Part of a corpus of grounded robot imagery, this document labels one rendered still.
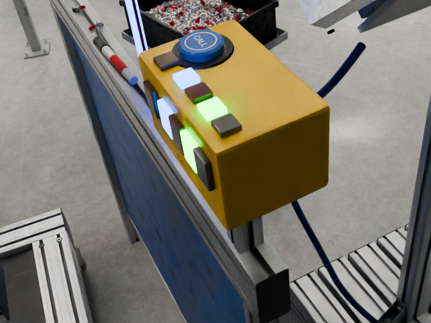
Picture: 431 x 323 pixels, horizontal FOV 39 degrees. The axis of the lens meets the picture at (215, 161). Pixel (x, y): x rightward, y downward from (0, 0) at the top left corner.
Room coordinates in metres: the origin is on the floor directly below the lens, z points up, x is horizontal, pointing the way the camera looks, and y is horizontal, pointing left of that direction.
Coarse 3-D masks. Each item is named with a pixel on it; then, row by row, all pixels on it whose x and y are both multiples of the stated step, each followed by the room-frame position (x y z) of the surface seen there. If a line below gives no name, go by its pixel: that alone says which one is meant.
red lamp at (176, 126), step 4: (172, 116) 0.38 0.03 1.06; (172, 120) 0.38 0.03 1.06; (176, 120) 0.38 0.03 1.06; (172, 124) 0.38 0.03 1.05; (176, 124) 0.37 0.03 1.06; (180, 124) 0.37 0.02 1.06; (172, 128) 0.38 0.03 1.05; (176, 128) 0.37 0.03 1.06; (180, 128) 0.37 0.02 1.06; (184, 128) 0.37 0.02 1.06; (172, 132) 0.38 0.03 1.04; (176, 132) 0.37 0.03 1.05; (176, 136) 0.37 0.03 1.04; (180, 136) 0.37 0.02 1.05; (176, 140) 0.38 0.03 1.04; (180, 140) 0.37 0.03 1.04; (176, 144) 0.38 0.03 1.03; (180, 144) 0.37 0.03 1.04; (180, 148) 0.37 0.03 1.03
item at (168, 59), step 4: (168, 52) 0.45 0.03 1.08; (156, 56) 0.44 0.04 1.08; (160, 56) 0.44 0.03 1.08; (164, 56) 0.44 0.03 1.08; (168, 56) 0.44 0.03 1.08; (172, 56) 0.44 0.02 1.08; (156, 60) 0.44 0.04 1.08; (160, 60) 0.44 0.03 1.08; (164, 60) 0.43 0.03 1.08; (168, 60) 0.43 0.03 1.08; (172, 60) 0.43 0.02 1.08; (176, 60) 0.43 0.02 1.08; (156, 64) 0.43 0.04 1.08; (160, 64) 0.43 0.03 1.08; (164, 64) 0.43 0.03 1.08; (168, 64) 0.43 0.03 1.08; (172, 64) 0.43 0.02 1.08; (176, 64) 0.43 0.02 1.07; (160, 68) 0.43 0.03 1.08; (164, 68) 0.43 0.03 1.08; (168, 68) 0.43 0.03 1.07
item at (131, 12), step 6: (126, 0) 0.69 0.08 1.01; (126, 6) 0.69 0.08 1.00; (132, 6) 0.68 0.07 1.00; (132, 12) 0.68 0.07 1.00; (132, 18) 0.68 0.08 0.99; (132, 24) 0.69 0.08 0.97; (132, 30) 0.69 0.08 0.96; (138, 36) 0.68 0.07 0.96; (138, 42) 0.68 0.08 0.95; (138, 48) 0.69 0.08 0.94; (138, 54) 0.69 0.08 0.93
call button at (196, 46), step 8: (192, 32) 0.47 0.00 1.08; (200, 32) 0.46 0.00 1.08; (208, 32) 0.46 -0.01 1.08; (184, 40) 0.45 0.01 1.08; (192, 40) 0.45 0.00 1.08; (200, 40) 0.45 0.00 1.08; (208, 40) 0.45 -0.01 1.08; (216, 40) 0.45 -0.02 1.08; (184, 48) 0.44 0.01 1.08; (192, 48) 0.44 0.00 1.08; (200, 48) 0.44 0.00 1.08; (208, 48) 0.44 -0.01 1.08; (216, 48) 0.44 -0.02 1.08; (224, 48) 0.45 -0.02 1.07; (184, 56) 0.44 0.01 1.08; (192, 56) 0.43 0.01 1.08; (200, 56) 0.43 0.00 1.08; (208, 56) 0.43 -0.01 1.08; (216, 56) 0.43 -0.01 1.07
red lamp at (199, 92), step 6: (198, 84) 0.39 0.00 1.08; (204, 84) 0.39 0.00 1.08; (186, 90) 0.39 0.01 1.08; (192, 90) 0.39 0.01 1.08; (198, 90) 0.38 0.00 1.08; (204, 90) 0.38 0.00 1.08; (210, 90) 0.38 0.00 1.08; (192, 96) 0.38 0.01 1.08; (198, 96) 0.38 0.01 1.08; (204, 96) 0.38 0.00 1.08; (210, 96) 0.38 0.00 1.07; (192, 102) 0.38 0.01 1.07; (198, 102) 0.38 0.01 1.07
